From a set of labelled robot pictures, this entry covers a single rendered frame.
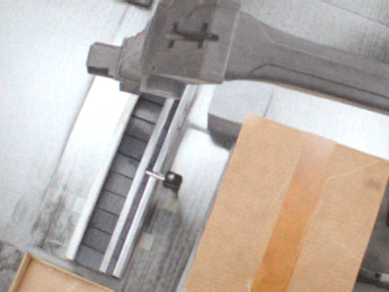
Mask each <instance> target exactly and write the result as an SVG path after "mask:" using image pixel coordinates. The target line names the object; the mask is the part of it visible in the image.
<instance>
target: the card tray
mask: <svg viewBox="0 0 389 292"><path fill-rule="evenodd" d="M9 292H117V291H114V290H111V289H109V288H106V287H104V286H102V285H99V284H96V283H94V282H92V281H90V280H87V279H84V278H83V277H80V276H77V275H76V274H73V273H71V272H68V271H66V270H64V269H61V268H58V267H55V266H54V265H51V264H48V263H47V262H44V261H41V260H40V259H37V258H35V257H34V256H32V255H30V254H28V253H25V254H24V259H23V260H22V262H21V264H20V267H19V269H18V272H17V273H16V277H15V279H14V280H13V282H12V286H11V287H10V290H9Z"/></svg>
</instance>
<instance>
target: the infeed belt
mask: <svg viewBox="0 0 389 292"><path fill-rule="evenodd" d="M166 101H167V98H165V97H161V96H157V95H152V94H149V93H141V96H139V97H138V99H137V101H136V103H135V106H134V110H133V112H132V115H131V117H130V118H129V120H128V123H127V125H126V127H125V129H124V134H123V136H122V139H121V142H120V144H119V146H118V148H117V149H118V150H117V152H116V154H115V156H114V158H113V160H112V164H111V167H110V168H109V170H108V172H107V177H106V179H105V181H104V182H103V185H102V189H101V191H100V194H99V195H98V199H97V202H96V204H95V205H94V210H93V212H92V213H91V218H90V220H89V221H88V223H87V224H88V225H87V227H86V228H85V230H84V235H83V236H82V238H81V242H80V244H79V246H78V248H77V249H78V250H77V252H76V254H75V255H74V256H75V258H74V261H75V262H77V263H79V264H82V265H84V266H86V267H88V268H92V269H94V270H96V271H99V272H101V273H103V274H106V275H108V276H110V277H112V274H113V272H114V270H115V268H116V264H117V262H118V259H119V256H120V253H121V252H122V247H123V244H124V242H125V240H126V236H127V234H128V233H129V231H130V226H131V225H132V222H133V220H134V218H135V214H136V212H137V209H138V207H139V203H140V201H141V198H142V196H143V194H144V192H145V187H146V185H147V183H148V180H149V178H150V177H151V176H149V175H148V174H144V176H143V178H142V181H141V185H140V188H139V189H138V192H137V194H136V196H135V197H136V199H135V201H134V202H133V205H132V207H131V212H130V213H129V215H128V218H127V220H126V224H125V226H124V228H123V231H122V236H121V237H120V240H119V244H118V246H117V248H116V250H115V251H116V252H115V254H114V255H113V257H112V261H111V263H110V265H109V267H108V271H107V273H105V272H102V271H101V270H100V266H101V265H102V262H103V261H104V256H105V254H106V253H107V248H108V247H109V244H110V242H111V238H112V236H113V234H114V230H115V228H116V226H117V224H118V220H119V217H120V216H121V214H122V209H123V206H124V204H125V202H126V200H125V199H126V198H127V196H128V193H129V191H130V189H131V187H130V186H131V184H132V183H133V180H134V178H135V177H136V172H137V170H138V168H139V166H140V164H141V161H142V159H143V157H144V156H143V154H144V152H145V150H146V148H147V145H148V143H149V141H150V138H151V136H152V134H153V132H154V128H155V125H156V123H157V121H158V118H159V116H160V114H161V111H162V109H163V107H164V105H165V103H166ZM180 101H181V100H174V103H173V105H172V107H171V110H170V113H169V116H168V118H167V120H166V123H165V125H164V127H163V130H162V132H161V134H160V137H159V139H158V141H157V145H156V148H155V150H154V152H153V155H152V157H151V159H150V162H149V164H148V169H149V170H153V167H154V165H155V163H156V161H157V159H158V156H159V154H160V152H161V150H160V149H161V147H162V145H163V143H164V141H165V138H166V136H167V134H168V131H169V129H170V125H171V123H172V120H173V118H174V116H175V113H176V111H177V109H178V106H179V104H180Z"/></svg>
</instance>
